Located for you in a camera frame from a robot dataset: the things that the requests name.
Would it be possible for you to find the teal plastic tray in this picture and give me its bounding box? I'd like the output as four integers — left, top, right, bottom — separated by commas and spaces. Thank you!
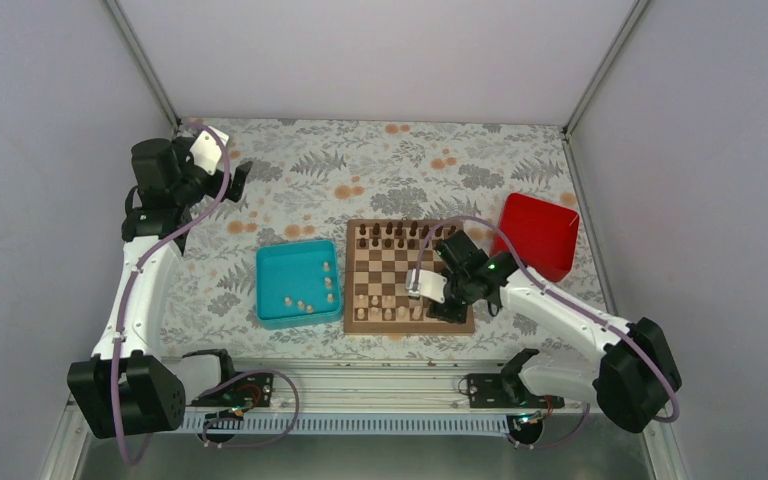
255, 239, 343, 330

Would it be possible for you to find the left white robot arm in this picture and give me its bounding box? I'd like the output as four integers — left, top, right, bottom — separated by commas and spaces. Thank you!
67, 128, 252, 439

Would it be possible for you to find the red plastic bin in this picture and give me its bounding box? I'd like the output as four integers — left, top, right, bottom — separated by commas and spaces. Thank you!
497, 193, 580, 283

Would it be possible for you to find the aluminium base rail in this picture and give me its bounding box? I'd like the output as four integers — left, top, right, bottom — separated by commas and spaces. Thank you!
65, 357, 667, 439

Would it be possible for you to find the aluminium frame post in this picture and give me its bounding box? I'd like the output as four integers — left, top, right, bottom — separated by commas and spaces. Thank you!
102, 0, 180, 131
563, 0, 652, 141

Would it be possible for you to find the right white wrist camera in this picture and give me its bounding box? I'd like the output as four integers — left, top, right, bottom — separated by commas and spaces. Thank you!
405, 268, 448, 304

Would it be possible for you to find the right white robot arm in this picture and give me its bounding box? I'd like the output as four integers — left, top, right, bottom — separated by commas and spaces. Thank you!
254, 216, 682, 433

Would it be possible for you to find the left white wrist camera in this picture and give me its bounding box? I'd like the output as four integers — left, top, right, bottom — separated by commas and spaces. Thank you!
189, 128, 230, 175

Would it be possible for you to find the aluminium frame post right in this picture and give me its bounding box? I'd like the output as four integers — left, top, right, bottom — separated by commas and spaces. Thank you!
563, 0, 652, 141

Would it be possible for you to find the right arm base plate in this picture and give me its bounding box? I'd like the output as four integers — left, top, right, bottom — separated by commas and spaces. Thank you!
464, 373, 565, 409

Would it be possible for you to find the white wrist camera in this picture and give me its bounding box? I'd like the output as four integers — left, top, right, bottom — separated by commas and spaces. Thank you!
189, 128, 230, 175
405, 268, 448, 304

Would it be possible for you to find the aluminium frame post left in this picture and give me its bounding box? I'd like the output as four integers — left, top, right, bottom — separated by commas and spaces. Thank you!
102, 0, 180, 131

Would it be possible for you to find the floral patterned table mat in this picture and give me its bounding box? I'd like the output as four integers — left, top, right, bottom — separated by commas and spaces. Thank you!
160, 119, 577, 361

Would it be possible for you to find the wooden chessboard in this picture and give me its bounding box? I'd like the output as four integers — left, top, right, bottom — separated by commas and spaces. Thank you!
344, 219, 475, 335

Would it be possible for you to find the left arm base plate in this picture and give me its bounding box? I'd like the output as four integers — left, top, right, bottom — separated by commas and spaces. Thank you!
190, 373, 274, 409

